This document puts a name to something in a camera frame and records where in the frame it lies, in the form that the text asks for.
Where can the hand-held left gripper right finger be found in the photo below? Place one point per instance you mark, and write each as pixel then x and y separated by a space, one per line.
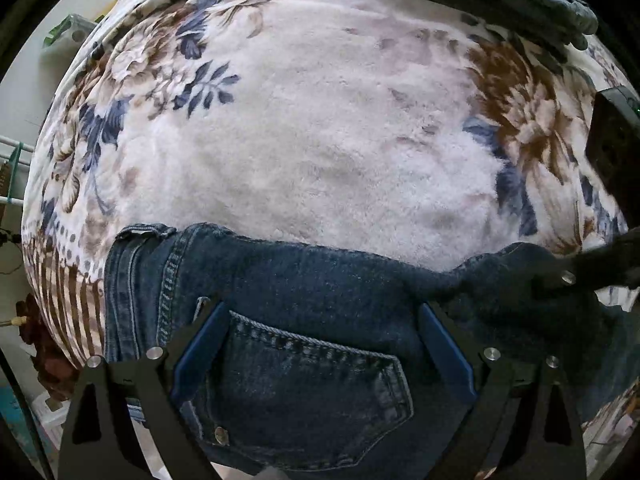
pixel 446 355

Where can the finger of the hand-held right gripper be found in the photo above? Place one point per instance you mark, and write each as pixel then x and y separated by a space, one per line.
pixel 560 272

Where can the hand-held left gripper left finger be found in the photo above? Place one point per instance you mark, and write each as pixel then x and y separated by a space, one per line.
pixel 199 352

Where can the dark blue denim pants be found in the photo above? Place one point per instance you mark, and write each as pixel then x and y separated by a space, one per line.
pixel 310 320

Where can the white plastic basket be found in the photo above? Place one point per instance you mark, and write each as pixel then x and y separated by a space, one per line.
pixel 50 417

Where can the floral plush blanket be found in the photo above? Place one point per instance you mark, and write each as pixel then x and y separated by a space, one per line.
pixel 320 135

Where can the green and white box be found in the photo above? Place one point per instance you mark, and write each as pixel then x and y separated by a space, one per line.
pixel 67 30

